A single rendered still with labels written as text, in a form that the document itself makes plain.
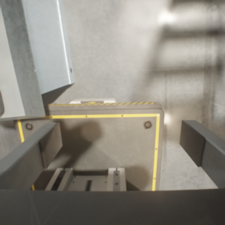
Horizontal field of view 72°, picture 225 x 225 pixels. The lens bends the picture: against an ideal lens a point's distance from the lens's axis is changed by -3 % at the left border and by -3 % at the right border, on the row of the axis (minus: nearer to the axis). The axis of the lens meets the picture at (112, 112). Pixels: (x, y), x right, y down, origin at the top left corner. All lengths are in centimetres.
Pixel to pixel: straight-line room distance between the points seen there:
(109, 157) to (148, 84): 51
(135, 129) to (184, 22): 68
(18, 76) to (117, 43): 70
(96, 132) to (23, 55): 46
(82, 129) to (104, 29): 59
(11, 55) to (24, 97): 10
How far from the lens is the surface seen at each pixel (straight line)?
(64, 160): 85
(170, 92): 107
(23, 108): 42
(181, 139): 17
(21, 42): 44
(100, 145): 77
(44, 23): 76
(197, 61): 111
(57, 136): 16
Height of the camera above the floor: 100
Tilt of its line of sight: 74 degrees down
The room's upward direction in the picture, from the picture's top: 175 degrees counter-clockwise
